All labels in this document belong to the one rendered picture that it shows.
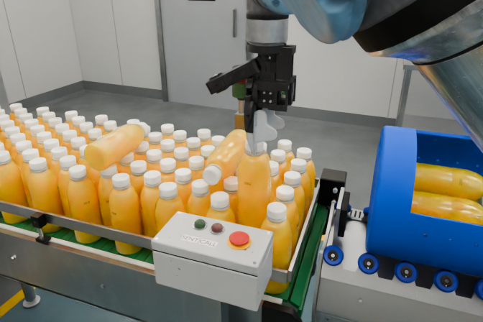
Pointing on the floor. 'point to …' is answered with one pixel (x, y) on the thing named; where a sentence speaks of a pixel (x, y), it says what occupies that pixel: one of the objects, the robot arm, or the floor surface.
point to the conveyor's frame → (112, 282)
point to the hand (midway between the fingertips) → (254, 143)
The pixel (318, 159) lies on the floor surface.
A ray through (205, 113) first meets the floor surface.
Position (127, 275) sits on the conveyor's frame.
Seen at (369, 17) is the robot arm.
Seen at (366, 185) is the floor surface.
